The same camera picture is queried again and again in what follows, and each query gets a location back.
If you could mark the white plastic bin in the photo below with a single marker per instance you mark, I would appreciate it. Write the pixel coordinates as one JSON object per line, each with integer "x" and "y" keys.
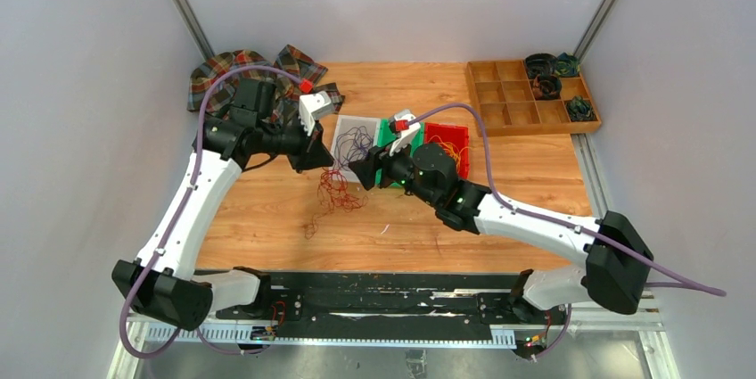
{"x": 353, "y": 137}

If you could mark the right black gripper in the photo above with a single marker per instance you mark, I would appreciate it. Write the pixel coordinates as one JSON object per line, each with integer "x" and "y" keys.
{"x": 365, "y": 168}

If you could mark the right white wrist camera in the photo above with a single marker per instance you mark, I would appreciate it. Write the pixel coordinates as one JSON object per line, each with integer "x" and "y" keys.
{"x": 405, "y": 127}

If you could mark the aluminium frame rail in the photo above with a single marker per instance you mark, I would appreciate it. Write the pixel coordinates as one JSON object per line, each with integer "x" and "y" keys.
{"x": 592, "y": 342}

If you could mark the dark coil middle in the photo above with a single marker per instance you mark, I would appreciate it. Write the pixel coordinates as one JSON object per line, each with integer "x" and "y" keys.
{"x": 546, "y": 87}

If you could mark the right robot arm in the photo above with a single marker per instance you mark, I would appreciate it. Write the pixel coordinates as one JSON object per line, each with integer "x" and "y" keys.
{"x": 610, "y": 262}

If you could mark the red plastic bin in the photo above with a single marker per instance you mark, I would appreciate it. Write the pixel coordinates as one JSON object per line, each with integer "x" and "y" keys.
{"x": 454, "y": 141}

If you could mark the plaid cloth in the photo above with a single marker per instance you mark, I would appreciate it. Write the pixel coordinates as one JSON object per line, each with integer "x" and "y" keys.
{"x": 292, "y": 72}

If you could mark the green coil top right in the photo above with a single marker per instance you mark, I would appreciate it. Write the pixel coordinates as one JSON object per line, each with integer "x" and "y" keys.
{"x": 566, "y": 66}

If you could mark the green coil lower right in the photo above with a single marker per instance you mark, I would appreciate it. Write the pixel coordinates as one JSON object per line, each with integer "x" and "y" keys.
{"x": 580, "y": 109}

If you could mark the wooden compartment tray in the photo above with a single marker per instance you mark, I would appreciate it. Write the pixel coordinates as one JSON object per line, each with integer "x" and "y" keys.
{"x": 501, "y": 94}

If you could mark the green plastic bin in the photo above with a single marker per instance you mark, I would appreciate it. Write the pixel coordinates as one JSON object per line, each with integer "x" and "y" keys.
{"x": 387, "y": 137}

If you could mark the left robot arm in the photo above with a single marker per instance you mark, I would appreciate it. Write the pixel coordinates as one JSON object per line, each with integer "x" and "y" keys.
{"x": 161, "y": 282}

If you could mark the black coil top left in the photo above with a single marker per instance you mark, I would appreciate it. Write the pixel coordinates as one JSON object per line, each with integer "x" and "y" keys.
{"x": 541, "y": 64}

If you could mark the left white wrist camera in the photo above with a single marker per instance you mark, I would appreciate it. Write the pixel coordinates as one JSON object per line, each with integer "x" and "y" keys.
{"x": 313, "y": 107}

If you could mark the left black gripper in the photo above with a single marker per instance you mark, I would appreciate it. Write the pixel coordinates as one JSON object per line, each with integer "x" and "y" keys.
{"x": 313, "y": 153}

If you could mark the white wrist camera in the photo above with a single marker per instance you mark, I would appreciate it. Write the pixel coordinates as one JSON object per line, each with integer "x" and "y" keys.
{"x": 313, "y": 107}
{"x": 405, "y": 127}

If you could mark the green coil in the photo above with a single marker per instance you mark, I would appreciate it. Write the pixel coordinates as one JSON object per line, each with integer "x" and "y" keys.
{"x": 566, "y": 66}
{"x": 580, "y": 109}

